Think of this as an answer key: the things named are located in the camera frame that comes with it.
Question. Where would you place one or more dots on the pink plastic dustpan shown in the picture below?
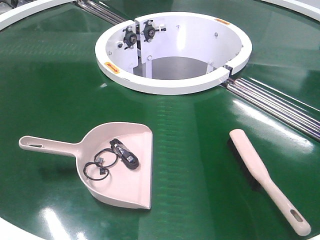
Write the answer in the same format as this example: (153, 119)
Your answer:
(123, 187)

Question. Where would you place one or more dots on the beige hand brush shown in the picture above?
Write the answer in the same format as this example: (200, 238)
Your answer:
(259, 174)

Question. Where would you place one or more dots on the white outer conveyor rim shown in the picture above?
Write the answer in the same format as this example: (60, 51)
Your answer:
(309, 8)

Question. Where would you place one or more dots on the left black bearing block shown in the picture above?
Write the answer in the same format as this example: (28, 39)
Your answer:
(130, 38)

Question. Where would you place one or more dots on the black bearing block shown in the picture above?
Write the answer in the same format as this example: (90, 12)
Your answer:
(150, 31)
(130, 38)

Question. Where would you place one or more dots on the right black bearing block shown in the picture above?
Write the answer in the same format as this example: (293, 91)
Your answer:
(150, 31)

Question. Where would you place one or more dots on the steel rollers back left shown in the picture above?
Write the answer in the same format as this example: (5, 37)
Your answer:
(100, 10)

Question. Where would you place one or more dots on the steel rollers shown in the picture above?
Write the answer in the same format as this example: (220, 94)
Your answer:
(275, 105)
(100, 10)

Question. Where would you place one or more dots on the steel rollers right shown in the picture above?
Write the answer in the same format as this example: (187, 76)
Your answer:
(275, 105)

